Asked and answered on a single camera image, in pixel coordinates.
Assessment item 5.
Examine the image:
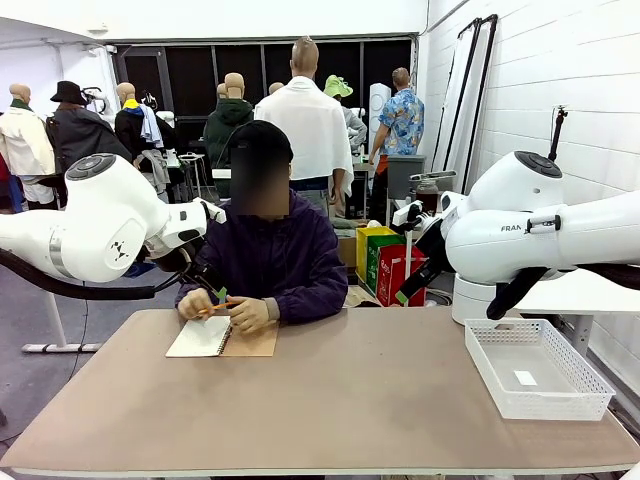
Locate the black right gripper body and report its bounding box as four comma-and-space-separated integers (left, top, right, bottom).
399, 257, 445, 306

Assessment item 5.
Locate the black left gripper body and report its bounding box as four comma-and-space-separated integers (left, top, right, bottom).
187, 263, 226, 295

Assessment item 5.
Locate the orange pencil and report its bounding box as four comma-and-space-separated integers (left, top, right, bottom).
197, 301, 241, 316

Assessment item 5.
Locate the spiral notebook brown cover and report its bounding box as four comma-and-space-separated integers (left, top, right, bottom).
164, 314, 280, 359

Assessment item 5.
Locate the person's left forearm purple sleeve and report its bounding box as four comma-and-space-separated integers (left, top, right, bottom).
264, 282, 350, 324

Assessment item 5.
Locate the person's right forearm purple sleeve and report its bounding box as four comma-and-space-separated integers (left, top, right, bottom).
174, 277, 214, 309

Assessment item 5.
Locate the person's right hand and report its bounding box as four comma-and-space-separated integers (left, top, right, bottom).
177, 288, 225, 321

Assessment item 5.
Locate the person's left hand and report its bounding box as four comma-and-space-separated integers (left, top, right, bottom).
224, 295, 271, 335

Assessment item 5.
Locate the red shopping bag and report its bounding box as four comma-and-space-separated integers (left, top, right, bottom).
375, 244, 430, 308

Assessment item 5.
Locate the green shopping bag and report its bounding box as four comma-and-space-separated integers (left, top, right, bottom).
366, 234, 407, 296

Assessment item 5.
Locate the white cylindrical bin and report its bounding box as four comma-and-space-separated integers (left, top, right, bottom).
451, 272, 506, 326

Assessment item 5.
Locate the person in purple jacket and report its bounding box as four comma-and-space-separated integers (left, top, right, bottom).
174, 187, 350, 324

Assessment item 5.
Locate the yellow shopping bag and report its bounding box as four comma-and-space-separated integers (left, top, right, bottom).
355, 225, 399, 289

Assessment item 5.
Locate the cardboard box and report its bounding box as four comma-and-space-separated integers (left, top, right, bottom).
337, 234, 359, 269

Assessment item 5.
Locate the glass jar dark liquid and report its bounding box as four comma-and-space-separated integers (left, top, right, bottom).
414, 178, 441, 217

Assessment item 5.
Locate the grey green cloth pile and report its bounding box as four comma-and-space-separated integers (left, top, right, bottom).
333, 218, 371, 239

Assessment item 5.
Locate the grey tool on jar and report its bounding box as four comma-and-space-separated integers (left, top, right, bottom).
408, 169, 457, 182

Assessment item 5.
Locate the grey bin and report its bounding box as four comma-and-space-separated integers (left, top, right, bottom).
387, 154, 427, 201

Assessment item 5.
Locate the small white background table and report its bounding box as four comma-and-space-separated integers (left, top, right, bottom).
164, 152, 207, 201

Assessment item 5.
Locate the black cap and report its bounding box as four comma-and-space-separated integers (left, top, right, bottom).
227, 119, 295, 164

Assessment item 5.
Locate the white work table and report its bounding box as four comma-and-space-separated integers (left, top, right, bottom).
514, 267, 640, 351

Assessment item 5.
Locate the mannequin in green hoodie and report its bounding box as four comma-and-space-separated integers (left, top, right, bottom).
203, 72, 255, 171

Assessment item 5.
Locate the white table leg stand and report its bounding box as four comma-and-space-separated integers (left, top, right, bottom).
22, 292, 104, 354

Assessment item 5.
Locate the mannequin black jacket yellow collar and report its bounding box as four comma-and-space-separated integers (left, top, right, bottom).
114, 82, 176, 166

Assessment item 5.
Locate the mannequin with white cloth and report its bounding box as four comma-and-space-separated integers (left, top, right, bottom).
253, 35, 355, 201

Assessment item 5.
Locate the tall white air purifier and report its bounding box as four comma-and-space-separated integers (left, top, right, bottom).
368, 82, 393, 136

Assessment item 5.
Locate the white perforated plastic basket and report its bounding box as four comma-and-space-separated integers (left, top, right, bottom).
463, 318, 617, 421

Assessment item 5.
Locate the mannequin with black hat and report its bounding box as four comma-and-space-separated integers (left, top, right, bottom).
47, 80, 134, 176

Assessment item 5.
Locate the black tripod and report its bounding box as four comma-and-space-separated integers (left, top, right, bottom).
547, 104, 571, 162

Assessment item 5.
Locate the black framed white panel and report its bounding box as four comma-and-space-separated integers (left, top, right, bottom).
432, 17, 482, 174
462, 13, 499, 196

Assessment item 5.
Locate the mannequin with green hat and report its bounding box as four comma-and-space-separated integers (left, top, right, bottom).
323, 74, 369, 149

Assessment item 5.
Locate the mannequin in cream coat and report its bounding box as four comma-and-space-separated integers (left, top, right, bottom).
0, 83, 56, 211

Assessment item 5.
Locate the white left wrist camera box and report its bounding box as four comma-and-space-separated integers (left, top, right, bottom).
199, 198, 227, 224

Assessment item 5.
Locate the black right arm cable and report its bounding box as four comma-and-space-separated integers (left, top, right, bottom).
487, 264, 640, 321

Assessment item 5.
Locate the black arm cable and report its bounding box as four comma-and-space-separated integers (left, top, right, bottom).
0, 248, 194, 301
487, 264, 640, 321

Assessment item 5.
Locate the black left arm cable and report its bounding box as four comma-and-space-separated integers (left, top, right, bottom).
0, 248, 194, 301

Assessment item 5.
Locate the dark window wall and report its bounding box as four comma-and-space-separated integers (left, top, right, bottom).
114, 33, 419, 121

